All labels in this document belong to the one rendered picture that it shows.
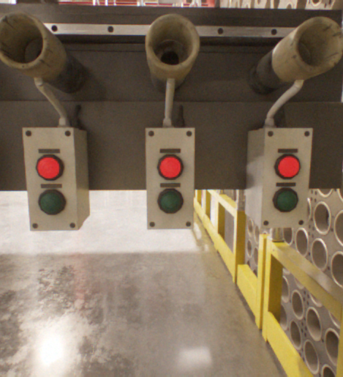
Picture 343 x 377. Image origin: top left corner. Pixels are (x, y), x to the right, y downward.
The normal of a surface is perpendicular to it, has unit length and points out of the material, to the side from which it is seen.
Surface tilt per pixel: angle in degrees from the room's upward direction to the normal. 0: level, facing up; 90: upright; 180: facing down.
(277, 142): 90
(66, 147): 90
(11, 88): 90
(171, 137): 90
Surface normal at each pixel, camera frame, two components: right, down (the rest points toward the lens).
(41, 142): 0.04, 0.15
